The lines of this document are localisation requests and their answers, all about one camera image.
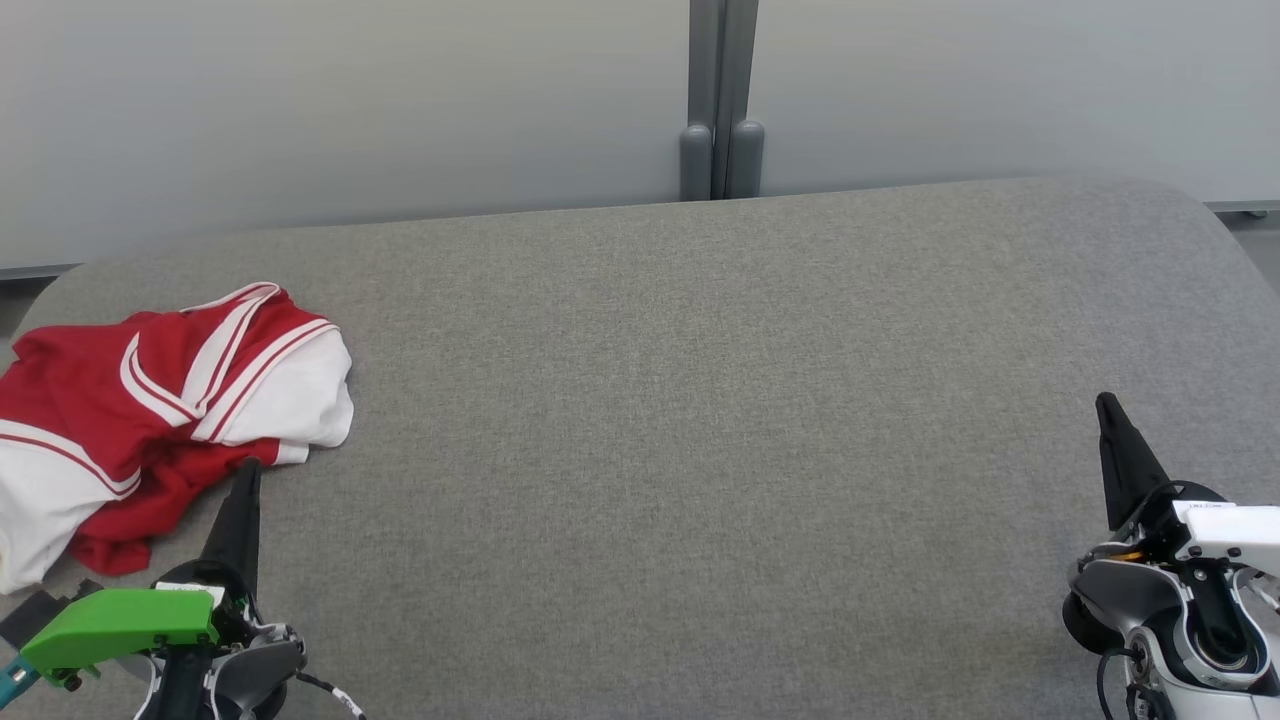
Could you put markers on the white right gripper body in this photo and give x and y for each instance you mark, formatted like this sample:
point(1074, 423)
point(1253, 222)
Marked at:
point(1240, 530)

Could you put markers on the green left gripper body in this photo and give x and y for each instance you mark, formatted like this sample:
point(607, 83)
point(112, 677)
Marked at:
point(120, 625)

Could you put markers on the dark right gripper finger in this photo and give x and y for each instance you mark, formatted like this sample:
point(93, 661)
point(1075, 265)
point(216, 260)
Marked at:
point(1125, 470)

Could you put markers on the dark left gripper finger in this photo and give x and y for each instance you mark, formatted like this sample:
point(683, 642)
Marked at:
point(240, 530)

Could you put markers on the red shorts with white stripe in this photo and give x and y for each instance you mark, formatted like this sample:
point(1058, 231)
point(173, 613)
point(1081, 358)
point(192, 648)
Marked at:
point(150, 510)

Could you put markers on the red Bulls 23 jersey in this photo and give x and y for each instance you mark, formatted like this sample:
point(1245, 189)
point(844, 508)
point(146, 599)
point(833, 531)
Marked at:
point(80, 390)

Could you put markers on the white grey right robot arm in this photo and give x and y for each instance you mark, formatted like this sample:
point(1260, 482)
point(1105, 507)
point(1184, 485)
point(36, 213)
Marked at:
point(1130, 600)

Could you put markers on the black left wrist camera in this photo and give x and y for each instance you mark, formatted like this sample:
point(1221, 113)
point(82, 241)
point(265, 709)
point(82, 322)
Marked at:
point(45, 610)

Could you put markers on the grey partition post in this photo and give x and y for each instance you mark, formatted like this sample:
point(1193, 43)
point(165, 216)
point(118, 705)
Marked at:
point(720, 90)

